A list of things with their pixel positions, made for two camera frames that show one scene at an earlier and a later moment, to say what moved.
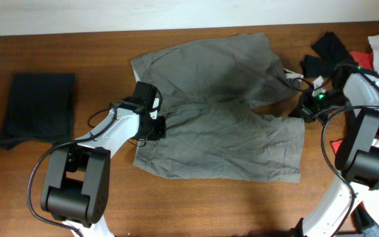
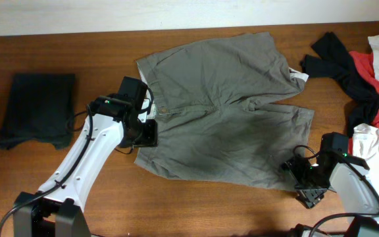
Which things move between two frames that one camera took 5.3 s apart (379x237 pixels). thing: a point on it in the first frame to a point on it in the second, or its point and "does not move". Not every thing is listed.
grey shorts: [212, 93] does not move
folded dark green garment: [41, 106] does not move
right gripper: [306, 112] to [295, 165]
